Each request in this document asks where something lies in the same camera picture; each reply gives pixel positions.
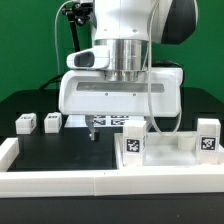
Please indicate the white square tabletop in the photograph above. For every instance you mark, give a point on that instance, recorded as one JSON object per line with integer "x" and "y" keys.
{"x": 176, "y": 150}

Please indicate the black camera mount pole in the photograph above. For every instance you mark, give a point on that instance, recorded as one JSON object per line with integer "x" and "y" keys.
{"x": 75, "y": 23}

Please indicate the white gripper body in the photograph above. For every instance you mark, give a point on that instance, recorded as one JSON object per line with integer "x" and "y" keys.
{"x": 84, "y": 92}

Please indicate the white U-shaped fence wall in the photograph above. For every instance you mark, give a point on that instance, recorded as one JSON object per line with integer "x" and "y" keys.
{"x": 153, "y": 180}

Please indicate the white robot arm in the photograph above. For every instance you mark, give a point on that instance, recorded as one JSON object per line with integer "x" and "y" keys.
{"x": 116, "y": 75}

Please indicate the white sheet with fiducial tags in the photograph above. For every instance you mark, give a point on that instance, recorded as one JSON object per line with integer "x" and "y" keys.
{"x": 75, "y": 121}

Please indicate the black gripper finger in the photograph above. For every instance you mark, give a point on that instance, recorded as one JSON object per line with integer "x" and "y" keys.
{"x": 148, "y": 123}
{"x": 94, "y": 133}

